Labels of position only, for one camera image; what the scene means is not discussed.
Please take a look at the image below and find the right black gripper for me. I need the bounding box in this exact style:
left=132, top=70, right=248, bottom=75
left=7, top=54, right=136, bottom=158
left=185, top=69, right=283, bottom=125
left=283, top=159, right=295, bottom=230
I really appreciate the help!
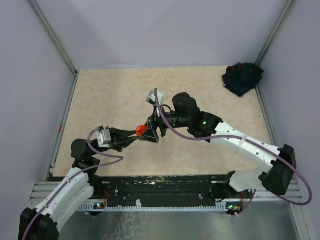
left=139, top=105, right=191, bottom=143

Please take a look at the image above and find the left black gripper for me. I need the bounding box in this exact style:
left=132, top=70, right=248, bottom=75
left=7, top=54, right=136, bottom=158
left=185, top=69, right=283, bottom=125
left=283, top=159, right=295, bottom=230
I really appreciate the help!
left=90, top=126, right=140, bottom=156

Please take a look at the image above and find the orange earbud charging case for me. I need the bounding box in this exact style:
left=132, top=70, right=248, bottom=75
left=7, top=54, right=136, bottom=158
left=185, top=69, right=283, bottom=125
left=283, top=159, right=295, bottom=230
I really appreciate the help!
left=135, top=125, right=148, bottom=137

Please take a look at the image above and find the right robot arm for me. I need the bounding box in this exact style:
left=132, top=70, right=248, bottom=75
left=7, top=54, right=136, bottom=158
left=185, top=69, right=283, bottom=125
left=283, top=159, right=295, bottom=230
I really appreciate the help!
left=140, top=91, right=297, bottom=198

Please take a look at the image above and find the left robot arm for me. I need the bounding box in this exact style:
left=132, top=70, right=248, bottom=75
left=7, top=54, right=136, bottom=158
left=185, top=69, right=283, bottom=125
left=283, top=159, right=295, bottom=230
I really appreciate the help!
left=18, top=126, right=139, bottom=240

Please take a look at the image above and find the dark blue cloth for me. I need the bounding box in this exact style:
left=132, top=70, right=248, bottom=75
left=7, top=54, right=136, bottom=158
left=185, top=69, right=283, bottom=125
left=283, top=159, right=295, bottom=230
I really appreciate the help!
left=222, top=62, right=264, bottom=97

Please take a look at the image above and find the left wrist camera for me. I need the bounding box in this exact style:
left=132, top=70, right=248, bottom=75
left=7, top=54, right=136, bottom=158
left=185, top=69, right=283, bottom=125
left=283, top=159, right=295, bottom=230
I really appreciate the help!
left=95, top=126, right=112, bottom=148

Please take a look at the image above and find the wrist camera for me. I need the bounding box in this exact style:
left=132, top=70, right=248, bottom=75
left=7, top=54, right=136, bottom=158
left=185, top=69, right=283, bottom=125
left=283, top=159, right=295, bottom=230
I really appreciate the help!
left=146, top=90, right=164, bottom=106
left=95, top=126, right=112, bottom=148

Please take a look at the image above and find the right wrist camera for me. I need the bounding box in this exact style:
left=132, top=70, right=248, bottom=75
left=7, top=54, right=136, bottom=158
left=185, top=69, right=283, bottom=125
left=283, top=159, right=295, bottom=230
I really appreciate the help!
left=146, top=90, right=164, bottom=106

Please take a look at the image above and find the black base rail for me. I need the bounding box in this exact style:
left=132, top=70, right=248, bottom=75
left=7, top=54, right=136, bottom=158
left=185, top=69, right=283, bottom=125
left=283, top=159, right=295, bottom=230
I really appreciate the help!
left=79, top=175, right=253, bottom=216

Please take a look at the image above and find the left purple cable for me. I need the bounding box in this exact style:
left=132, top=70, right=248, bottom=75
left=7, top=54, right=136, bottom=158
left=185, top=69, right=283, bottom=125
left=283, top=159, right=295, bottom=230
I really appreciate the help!
left=21, top=127, right=125, bottom=240

